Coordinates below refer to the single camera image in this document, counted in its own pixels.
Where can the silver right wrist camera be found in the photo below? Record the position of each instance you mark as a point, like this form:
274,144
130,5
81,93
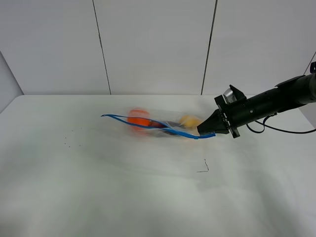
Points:
229,96

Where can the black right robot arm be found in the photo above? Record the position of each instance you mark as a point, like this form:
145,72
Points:
288,95

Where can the yellow pear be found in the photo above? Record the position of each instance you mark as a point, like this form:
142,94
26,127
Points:
189,122

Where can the clear zip bag blue seal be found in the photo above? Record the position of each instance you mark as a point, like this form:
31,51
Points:
157,115

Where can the orange fruit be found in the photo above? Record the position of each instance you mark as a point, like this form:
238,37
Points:
139,117

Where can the dark purple eggplant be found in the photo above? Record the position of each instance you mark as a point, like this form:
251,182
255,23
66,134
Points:
158,128

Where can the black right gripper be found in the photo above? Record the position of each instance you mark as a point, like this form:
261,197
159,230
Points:
222,119

